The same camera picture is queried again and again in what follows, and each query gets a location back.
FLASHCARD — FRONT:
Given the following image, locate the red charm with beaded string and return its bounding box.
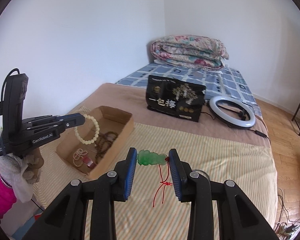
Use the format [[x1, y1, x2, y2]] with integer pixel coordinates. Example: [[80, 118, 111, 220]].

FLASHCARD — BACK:
[[72, 149, 95, 168]]

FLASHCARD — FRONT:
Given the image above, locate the black ring light cable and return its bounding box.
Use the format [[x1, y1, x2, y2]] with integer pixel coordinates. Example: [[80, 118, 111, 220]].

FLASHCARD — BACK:
[[202, 110, 272, 143]]

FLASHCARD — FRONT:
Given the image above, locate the white bead bracelet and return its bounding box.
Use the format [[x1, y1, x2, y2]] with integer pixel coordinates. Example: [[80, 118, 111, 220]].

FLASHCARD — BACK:
[[74, 114, 100, 145]]

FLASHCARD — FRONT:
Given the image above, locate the person's left hand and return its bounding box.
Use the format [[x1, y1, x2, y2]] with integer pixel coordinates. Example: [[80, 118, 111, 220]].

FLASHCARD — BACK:
[[21, 148, 44, 185]]

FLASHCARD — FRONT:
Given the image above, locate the cardboard box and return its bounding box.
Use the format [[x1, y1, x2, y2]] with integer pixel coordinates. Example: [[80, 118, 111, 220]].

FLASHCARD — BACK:
[[56, 106, 135, 181]]

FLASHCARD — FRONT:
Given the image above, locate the black printed bag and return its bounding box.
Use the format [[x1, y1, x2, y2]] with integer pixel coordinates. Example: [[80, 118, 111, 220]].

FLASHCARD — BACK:
[[145, 74, 206, 123]]

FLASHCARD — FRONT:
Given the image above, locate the white power strip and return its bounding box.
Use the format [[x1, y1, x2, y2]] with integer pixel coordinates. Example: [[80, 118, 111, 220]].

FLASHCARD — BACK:
[[275, 220, 300, 240]]

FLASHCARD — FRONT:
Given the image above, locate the brown blanket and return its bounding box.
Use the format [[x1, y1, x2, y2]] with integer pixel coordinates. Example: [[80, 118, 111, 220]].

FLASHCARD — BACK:
[[65, 82, 272, 145]]

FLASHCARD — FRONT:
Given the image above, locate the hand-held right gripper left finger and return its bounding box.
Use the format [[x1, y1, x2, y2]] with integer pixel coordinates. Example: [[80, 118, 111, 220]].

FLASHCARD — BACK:
[[22, 147, 138, 240]]

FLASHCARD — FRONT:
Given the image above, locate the yellow striped cloth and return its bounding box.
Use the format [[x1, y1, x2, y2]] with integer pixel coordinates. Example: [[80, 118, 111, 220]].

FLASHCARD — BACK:
[[34, 106, 278, 240]]

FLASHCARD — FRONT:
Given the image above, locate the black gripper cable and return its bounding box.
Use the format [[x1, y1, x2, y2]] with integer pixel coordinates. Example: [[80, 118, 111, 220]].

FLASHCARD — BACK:
[[0, 68, 19, 100]]

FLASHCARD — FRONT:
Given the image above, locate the white ring light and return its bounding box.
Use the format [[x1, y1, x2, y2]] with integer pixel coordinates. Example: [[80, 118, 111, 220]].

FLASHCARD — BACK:
[[209, 95, 256, 128]]

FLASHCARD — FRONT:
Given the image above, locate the folded floral quilt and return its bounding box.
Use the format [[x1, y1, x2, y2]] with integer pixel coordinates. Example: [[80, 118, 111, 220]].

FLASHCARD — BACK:
[[151, 34, 229, 70]]

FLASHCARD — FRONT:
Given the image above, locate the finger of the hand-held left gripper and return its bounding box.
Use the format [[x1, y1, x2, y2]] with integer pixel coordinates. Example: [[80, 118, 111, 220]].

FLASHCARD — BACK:
[[27, 117, 86, 133], [24, 114, 85, 123]]

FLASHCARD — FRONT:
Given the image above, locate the green jade pendant red cord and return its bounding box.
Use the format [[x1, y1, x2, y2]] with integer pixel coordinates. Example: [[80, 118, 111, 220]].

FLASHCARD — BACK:
[[136, 149, 172, 208]]

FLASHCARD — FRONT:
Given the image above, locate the brown bead necklace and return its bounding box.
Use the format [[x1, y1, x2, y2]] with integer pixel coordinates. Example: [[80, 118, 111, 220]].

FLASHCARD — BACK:
[[94, 131, 118, 164]]

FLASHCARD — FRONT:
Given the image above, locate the blue checked bed sheet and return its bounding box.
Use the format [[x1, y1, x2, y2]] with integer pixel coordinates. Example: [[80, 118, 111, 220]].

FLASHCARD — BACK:
[[115, 61, 262, 117]]

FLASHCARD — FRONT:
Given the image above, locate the person's left forearm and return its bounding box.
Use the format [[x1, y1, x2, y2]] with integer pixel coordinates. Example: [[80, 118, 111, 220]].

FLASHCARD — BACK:
[[0, 154, 34, 224]]

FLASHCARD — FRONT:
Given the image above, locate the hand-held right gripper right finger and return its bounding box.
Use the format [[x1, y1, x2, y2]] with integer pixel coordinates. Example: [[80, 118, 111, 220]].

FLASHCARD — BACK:
[[168, 149, 280, 240]]

